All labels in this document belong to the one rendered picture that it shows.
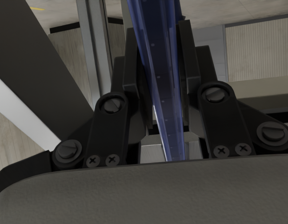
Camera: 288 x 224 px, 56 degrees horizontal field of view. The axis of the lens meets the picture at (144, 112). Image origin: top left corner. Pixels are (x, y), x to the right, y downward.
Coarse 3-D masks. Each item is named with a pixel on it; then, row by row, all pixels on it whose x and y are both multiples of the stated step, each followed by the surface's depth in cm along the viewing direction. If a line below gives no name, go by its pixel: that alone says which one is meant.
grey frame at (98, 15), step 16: (80, 0) 43; (96, 0) 43; (80, 16) 44; (96, 16) 44; (96, 32) 44; (96, 48) 46; (96, 64) 46; (112, 64) 48; (96, 80) 46; (96, 96) 46
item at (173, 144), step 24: (144, 0) 8; (168, 0) 8; (144, 24) 9; (168, 24) 9; (144, 48) 10; (168, 48) 10; (144, 72) 11; (168, 72) 11; (168, 96) 12; (168, 120) 14; (168, 144) 17
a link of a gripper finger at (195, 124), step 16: (176, 32) 11; (192, 48) 10; (208, 48) 12; (192, 64) 10; (208, 64) 11; (192, 80) 9; (208, 80) 10; (192, 96) 10; (192, 112) 10; (256, 112) 9; (192, 128) 11; (256, 128) 9; (272, 128) 8; (256, 144) 8; (272, 144) 8
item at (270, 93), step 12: (120, 0) 56; (240, 84) 77; (252, 84) 74; (264, 84) 71; (276, 84) 69; (240, 96) 58; (252, 96) 57; (264, 96) 56; (276, 96) 56; (264, 108) 57
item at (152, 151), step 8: (264, 112) 28; (272, 112) 27; (280, 112) 27; (280, 120) 29; (152, 128) 30; (184, 128) 30; (152, 136) 24; (184, 136) 23; (192, 136) 23; (144, 144) 23; (152, 144) 23; (160, 144) 23; (184, 144) 23; (192, 144) 23; (144, 152) 25; (152, 152) 25; (160, 152) 25; (192, 152) 25; (144, 160) 26; (152, 160) 26; (160, 160) 26
